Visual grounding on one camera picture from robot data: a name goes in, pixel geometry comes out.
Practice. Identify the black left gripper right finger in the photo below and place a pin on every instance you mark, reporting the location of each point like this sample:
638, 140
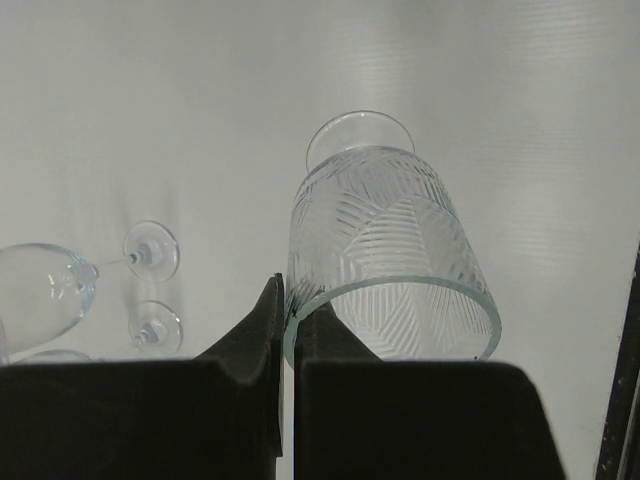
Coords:
359, 417

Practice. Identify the clear wine glass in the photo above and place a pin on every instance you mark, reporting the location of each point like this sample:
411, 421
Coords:
47, 289
156, 332

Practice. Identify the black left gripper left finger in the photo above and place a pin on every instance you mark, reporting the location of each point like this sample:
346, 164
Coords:
217, 416

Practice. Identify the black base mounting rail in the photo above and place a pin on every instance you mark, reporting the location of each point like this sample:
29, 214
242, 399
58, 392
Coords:
619, 451

